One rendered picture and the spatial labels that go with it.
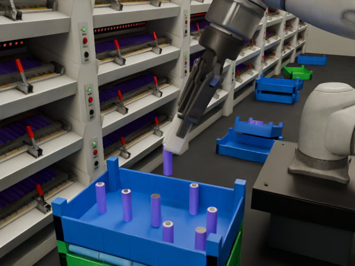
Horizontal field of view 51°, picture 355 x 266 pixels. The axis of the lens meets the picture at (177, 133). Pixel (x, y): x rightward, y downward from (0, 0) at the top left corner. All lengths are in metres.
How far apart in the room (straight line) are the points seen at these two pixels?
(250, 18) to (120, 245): 0.43
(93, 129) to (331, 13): 0.91
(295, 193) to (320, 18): 0.64
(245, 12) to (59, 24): 0.65
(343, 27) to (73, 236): 0.55
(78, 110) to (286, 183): 0.69
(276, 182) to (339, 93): 0.32
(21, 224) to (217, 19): 0.84
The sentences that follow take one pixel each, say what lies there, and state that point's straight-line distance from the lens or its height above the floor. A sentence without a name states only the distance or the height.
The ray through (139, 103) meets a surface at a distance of 1.56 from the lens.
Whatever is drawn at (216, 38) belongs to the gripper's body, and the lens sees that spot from 0.63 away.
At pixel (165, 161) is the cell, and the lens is 0.71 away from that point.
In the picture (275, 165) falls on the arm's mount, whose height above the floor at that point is 0.28.
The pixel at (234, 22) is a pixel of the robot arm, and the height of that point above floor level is 0.77.
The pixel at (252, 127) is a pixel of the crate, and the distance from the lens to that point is 1.99.
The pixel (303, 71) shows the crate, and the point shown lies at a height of 0.02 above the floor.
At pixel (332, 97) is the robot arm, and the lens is 1.15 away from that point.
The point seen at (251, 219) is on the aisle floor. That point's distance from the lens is 1.47.
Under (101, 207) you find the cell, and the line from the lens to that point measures 0.76.
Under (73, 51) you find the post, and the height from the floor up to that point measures 0.64.
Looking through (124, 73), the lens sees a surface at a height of 0.52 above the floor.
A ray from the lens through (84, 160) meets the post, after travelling 1.30.
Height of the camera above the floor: 0.83
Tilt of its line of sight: 22 degrees down
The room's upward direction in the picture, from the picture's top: straight up
